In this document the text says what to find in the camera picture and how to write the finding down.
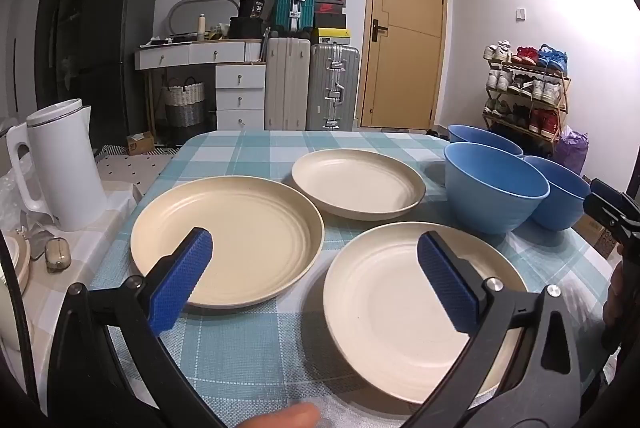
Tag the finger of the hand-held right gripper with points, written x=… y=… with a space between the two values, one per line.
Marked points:
x=605 y=210
x=617 y=195

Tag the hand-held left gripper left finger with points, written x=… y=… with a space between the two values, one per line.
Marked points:
x=182 y=280

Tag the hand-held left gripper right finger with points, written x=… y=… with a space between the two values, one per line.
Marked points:
x=447 y=283

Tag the blue bowl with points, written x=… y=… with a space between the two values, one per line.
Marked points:
x=490 y=203
x=562 y=203
x=480 y=136

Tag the cream round plate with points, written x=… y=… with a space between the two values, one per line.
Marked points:
x=357 y=180
x=385 y=308
x=250 y=228

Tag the person's right hand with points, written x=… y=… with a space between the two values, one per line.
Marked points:
x=615 y=298

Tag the person's left hand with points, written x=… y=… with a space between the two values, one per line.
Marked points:
x=285 y=418

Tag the patterned cardboard box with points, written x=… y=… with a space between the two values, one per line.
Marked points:
x=595 y=233

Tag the purple plastic bag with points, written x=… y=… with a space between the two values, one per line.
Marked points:
x=572 y=153

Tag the beige checked cloth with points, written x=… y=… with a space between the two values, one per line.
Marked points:
x=100 y=253

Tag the dotted floor rug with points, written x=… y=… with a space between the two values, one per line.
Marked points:
x=130 y=166

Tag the small beige case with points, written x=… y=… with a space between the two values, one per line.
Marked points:
x=56 y=254

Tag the shoe rack with shoes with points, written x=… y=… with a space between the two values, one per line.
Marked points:
x=542 y=91

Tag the small cardboard box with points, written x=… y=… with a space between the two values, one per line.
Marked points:
x=140 y=143

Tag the teal checked tablecloth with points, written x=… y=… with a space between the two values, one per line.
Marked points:
x=260 y=148

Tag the white electric kettle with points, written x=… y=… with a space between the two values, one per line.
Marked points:
x=65 y=168

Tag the woven laundry basket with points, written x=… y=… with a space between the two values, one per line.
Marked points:
x=184 y=106

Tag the clear plastic bag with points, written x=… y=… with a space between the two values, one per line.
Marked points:
x=12 y=198

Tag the white desk with drawers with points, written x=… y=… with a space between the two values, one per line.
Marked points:
x=240 y=78

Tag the beige suitcase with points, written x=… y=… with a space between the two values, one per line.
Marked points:
x=286 y=83

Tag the wooden door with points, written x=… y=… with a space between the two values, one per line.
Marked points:
x=405 y=58

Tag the silver suitcase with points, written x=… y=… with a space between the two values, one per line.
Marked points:
x=330 y=83

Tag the dark grey fridge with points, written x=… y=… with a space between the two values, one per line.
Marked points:
x=112 y=48

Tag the white bottle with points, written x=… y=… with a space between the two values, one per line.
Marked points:
x=201 y=28

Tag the oval mirror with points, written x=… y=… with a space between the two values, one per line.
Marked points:
x=175 y=16

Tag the yellow and black shoe box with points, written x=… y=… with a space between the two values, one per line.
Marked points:
x=331 y=36

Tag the black printed bag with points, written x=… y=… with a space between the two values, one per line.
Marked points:
x=251 y=6

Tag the stack of dark shoe boxes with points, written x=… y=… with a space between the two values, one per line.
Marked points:
x=330 y=8

